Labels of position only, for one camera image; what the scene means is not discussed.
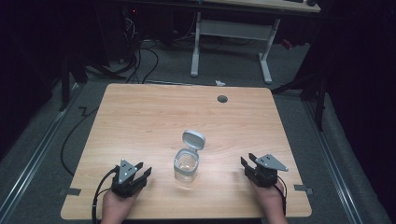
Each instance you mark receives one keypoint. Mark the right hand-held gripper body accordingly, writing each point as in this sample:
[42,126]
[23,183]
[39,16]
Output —
[264,172]

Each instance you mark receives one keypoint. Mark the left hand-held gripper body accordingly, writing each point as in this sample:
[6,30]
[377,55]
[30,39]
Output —
[124,182]

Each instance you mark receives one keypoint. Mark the clear jar with grey lid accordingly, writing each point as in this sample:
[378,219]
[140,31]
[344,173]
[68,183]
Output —
[188,158]

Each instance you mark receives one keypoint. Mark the person's left hand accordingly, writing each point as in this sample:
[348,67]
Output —
[116,207]

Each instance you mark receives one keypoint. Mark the person's right hand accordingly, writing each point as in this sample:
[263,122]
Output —
[271,202]

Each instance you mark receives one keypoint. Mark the grey tape strip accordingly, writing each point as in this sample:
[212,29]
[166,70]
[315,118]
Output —
[74,192]
[302,188]

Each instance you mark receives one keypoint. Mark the dark round table grommet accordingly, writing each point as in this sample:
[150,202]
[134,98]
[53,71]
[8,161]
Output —
[222,99]

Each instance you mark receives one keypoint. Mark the white paper scrap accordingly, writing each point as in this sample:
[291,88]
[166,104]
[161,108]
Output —
[220,83]

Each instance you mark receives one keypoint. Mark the black metal stand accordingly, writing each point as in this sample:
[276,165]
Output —
[314,90]
[67,81]

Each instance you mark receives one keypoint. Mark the red object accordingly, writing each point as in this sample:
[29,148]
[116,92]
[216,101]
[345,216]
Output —
[286,44]

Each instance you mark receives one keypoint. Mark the white-framed wooden desk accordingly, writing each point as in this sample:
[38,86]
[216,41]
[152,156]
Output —
[236,30]

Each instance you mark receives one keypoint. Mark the metal floor rail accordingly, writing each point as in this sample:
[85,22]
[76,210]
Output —
[334,161]
[34,155]

